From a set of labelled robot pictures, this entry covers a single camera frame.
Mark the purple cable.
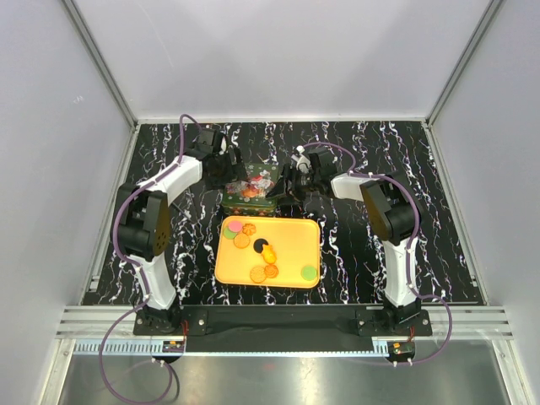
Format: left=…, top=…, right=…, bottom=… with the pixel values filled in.
left=301, top=142, right=455, bottom=367
left=97, top=112, right=208, bottom=404

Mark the orange bear cookie centre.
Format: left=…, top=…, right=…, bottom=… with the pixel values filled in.
left=261, top=245, right=277, bottom=264

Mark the tan dotted round cookie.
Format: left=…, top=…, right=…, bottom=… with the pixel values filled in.
left=233, top=233, right=251, bottom=249

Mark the orange swirl cookie front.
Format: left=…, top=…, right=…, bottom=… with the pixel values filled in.
left=264, top=264, right=279, bottom=278

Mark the tan dotted cookie front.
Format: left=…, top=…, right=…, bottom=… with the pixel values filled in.
left=250, top=266, right=267, bottom=284

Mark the green round cookie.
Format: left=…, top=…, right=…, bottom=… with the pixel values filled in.
left=224, top=228, right=236, bottom=239
left=300, top=266, right=318, bottom=281

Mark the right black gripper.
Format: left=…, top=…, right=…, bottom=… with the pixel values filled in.
left=266, top=164, right=321, bottom=207

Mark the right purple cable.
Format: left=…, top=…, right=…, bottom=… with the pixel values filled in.
left=301, top=142, right=455, bottom=367

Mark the orange swirl cookie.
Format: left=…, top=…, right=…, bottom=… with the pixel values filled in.
left=242, top=223, right=257, bottom=236
left=264, top=264, right=279, bottom=278

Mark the green round cookie left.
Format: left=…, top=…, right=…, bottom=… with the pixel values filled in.
left=224, top=228, right=236, bottom=239

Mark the gold cookie tin box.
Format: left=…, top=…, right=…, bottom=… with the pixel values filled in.
left=221, top=198, right=277, bottom=217

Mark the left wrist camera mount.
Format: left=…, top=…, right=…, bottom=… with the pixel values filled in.
left=219, top=133, right=228, bottom=154

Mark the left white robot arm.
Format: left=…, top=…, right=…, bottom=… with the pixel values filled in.
left=111, top=128, right=246, bottom=334

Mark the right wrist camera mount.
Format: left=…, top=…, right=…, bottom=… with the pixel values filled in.
left=292, top=145, right=311, bottom=174

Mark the pink round cookie left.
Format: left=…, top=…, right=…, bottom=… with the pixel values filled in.
left=228, top=221, right=243, bottom=233

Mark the green round cookie right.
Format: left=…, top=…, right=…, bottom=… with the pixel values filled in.
left=300, top=266, right=318, bottom=281

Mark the slotted cable duct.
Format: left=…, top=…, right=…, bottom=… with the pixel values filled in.
left=73, top=339, right=185, bottom=356

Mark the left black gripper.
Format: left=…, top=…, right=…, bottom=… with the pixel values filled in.
left=206, top=148, right=249, bottom=191

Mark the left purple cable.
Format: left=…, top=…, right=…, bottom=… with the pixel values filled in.
left=97, top=112, right=208, bottom=404

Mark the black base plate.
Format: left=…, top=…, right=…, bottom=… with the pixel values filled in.
left=133, top=305, right=433, bottom=354

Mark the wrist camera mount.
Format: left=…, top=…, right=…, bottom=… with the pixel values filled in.
left=219, top=133, right=228, bottom=154
left=292, top=145, right=311, bottom=174

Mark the black round cookie centre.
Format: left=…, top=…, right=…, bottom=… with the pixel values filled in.
left=253, top=238, right=271, bottom=255

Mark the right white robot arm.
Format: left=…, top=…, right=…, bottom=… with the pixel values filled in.
left=267, top=148, right=423, bottom=335

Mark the gold tin lid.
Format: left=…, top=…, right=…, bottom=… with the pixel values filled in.
left=222, top=163, right=279, bottom=201

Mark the yellow plastic tray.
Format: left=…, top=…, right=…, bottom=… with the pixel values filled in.
left=214, top=216, right=321, bottom=289

